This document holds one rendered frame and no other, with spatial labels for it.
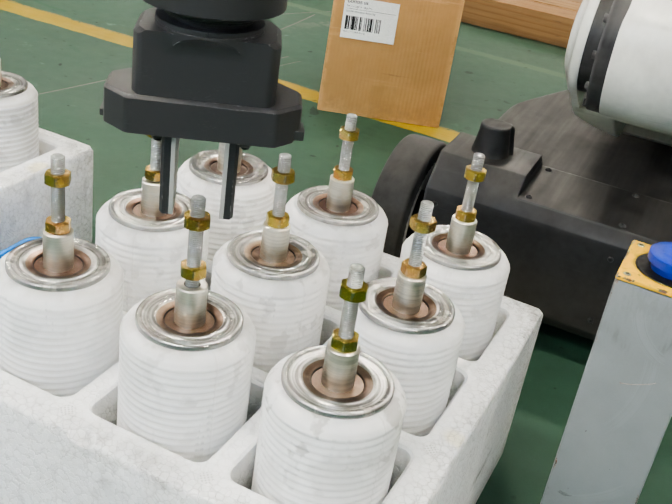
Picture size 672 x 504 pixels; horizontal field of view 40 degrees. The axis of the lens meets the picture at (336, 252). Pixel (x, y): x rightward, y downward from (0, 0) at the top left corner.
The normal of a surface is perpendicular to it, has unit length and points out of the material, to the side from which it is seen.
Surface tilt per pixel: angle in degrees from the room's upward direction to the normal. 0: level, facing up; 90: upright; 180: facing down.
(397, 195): 55
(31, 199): 90
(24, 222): 90
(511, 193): 45
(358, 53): 89
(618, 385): 90
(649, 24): 60
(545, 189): 0
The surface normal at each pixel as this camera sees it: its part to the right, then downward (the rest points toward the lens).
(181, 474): 0.14, -0.87
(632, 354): -0.44, 0.38
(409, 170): -0.11, -0.45
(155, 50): 0.06, 0.49
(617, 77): -0.44, 0.57
